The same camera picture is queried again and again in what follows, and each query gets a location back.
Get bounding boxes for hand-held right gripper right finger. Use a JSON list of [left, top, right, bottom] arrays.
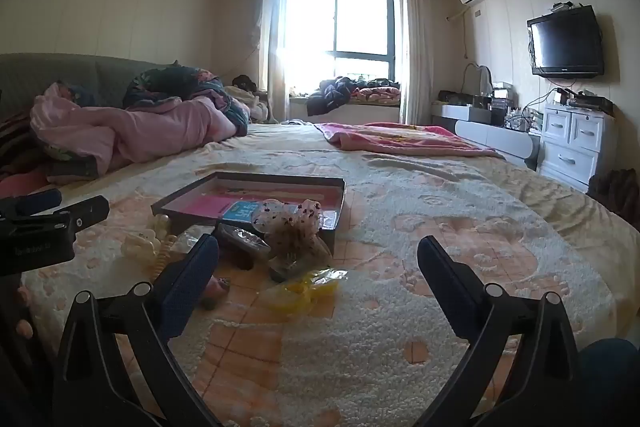
[[416, 235, 583, 427]]

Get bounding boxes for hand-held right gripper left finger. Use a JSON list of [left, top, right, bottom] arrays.
[[52, 234, 221, 427]]

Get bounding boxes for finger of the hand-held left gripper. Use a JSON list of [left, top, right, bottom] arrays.
[[50, 195, 110, 233], [0, 188, 62, 220]]

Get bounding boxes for pink fluffy hair tie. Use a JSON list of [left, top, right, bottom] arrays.
[[200, 274, 232, 310]]

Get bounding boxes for beige spiral hair tie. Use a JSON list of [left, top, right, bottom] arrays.
[[150, 234, 176, 280]]

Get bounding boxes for small clear plastic bag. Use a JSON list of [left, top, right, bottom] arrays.
[[172, 227, 212, 254]]

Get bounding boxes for cream hair claw clip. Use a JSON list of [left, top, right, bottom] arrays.
[[121, 229, 163, 263]]

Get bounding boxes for yellow hair clip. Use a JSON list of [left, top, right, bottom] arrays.
[[262, 268, 351, 318]]

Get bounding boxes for floral clear plastic bag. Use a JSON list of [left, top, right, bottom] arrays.
[[252, 198, 333, 273]]

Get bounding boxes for grey cardboard box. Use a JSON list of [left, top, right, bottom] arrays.
[[151, 172, 347, 259]]

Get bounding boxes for person's left hand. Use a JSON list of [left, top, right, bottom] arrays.
[[15, 284, 36, 340]]

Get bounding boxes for striped pillow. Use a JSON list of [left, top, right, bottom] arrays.
[[0, 107, 46, 178]]

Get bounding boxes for pink paper box lining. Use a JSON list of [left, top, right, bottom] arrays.
[[170, 187, 341, 228]]

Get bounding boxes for blue printed card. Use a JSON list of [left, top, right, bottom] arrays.
[[220, 201, 263, 225]]

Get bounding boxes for pink quilt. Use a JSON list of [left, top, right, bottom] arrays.
[[30, 82, 251, 185]]

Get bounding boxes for grey upholstered headboard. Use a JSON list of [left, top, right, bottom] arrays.
[[0, 53, 176, 118]]

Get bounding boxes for pink printed blanket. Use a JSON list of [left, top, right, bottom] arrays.
[[314, 122, 506, 160]]

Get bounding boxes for dark floral quilt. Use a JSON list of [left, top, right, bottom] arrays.
[[122, 64, 248, 138]]

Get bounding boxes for white low tv stand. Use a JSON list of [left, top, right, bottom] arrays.
[[431, 102, 543, 170]]

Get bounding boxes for clear organizer boxes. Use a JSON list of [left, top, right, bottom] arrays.
[[472, 82, 516, 126]]

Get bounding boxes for white drawer cabinet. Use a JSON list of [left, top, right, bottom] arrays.
[[537, 102, 616, 192]]

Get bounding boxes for pink floral bedding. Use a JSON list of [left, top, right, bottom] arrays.
[[350, 87, 402, 108]]

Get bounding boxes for white clothes pile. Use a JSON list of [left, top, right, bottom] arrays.
[[225, 84, 271, 122]]

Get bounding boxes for brown furry bag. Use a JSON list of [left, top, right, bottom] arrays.
[[587, 167, 640, 218]]

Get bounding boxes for person's leg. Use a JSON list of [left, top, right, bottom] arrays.
[[580, 339, 640, 427]]

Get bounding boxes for round white mirror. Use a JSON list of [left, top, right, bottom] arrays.
[[462, 62, 493, 98]]

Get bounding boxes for dark clothes pile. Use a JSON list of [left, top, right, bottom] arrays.
[[306, 77, 358, 118]]

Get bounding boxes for black set-top box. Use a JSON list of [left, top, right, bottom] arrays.
[[565, 89, 615, 115]]

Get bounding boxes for sheer white curtain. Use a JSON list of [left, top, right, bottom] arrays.
[[257, 0, 291, 122], [400, 0, 433, 125]]

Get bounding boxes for window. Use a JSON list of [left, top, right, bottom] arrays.
[[287, 0, 396, 80]]

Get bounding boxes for black wall television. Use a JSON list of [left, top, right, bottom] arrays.
[[526, 5, 606, 79]]

